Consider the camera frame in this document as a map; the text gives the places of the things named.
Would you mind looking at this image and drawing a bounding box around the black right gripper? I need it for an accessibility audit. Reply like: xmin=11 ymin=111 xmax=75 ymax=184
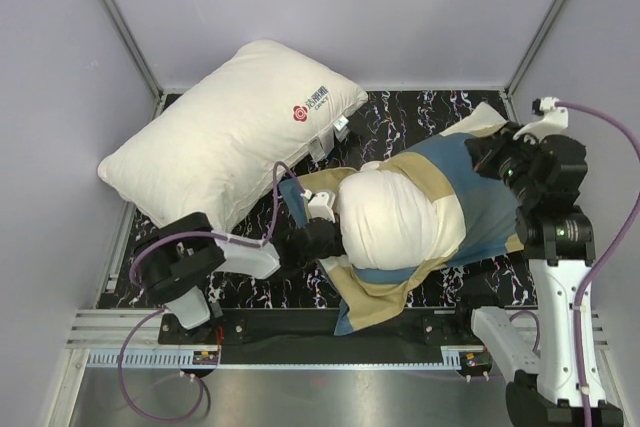
xmin=464 ymin=120 xmax=542 ymax=205

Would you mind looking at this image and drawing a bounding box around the aluminium frame post right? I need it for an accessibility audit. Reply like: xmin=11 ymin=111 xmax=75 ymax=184
xmin=505 ymin=0 xmax=569 ymax=95

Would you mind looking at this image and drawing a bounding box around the white slotted cable duct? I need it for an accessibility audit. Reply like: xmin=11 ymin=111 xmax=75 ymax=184
xmin=87 ymin=349 xmax=219 ymax=369

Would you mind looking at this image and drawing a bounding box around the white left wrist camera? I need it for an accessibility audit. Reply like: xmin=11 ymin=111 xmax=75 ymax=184
xmin=302 ymin=189 xmax=336 ymax=223

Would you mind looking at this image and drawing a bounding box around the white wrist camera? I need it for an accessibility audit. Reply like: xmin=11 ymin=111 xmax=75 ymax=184
xmin=513 ymin=97 xmax=569 ymax=143
xmin=302 ymin=189 xmax=336 ymax=223

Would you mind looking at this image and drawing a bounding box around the purple floor cable loop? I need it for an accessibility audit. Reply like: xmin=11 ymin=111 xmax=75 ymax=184
xmin=115 ymin=309 xmax=211 ymax=426

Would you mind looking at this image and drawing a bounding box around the plain white pillow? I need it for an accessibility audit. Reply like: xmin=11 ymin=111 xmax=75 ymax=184
xmin=97 ymin=40 xmax=368 ymax=232

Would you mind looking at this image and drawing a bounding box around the aluminium frame post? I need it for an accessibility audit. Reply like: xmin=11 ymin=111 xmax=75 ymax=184
xmin=99 ymin=0 xmax=163 ymax=99
xmin=505 ymin=0 xmax=569 ymax=95

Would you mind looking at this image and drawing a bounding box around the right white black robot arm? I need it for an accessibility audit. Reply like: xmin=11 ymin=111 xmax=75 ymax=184
xmin=453 ymin=123 xmax=624 ymax=426

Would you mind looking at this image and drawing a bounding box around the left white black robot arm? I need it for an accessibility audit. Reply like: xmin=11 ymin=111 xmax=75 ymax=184
xmin=129 ymin=212 xmax=344 ymax=343

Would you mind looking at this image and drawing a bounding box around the aluminium frame post left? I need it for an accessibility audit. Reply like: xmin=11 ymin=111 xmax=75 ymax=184
xmin=99 ymin=0 xmax=163 ymax=99

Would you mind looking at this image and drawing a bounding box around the blue beige patchwork pillowcase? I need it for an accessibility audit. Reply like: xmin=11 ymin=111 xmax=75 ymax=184
xmin=279 ymin=103 xmax=523 ymax=336

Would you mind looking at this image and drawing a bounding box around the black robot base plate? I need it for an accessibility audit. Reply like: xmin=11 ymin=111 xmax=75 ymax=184
xmin=158 ymin=308 xmax=486 ymax=371

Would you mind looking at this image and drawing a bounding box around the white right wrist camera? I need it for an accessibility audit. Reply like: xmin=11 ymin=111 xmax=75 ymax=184
xmin=513 ymin=97 xmax=569 ymax=143

